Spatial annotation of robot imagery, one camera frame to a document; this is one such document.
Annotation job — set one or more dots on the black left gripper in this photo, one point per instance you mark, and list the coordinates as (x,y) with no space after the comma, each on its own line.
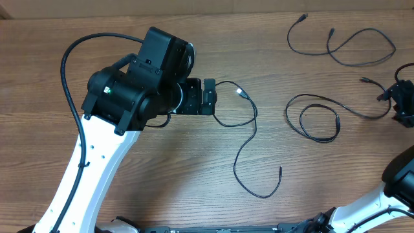
(193,106)

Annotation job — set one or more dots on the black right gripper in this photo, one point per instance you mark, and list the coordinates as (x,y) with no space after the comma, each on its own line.
(397,91)

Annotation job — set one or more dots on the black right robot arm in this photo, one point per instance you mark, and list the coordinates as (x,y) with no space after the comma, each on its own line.
(393,198)

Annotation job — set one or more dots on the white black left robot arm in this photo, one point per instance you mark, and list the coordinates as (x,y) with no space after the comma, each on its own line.
(120,101)

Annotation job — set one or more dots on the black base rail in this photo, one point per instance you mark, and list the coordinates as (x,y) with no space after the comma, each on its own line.
(226,229)

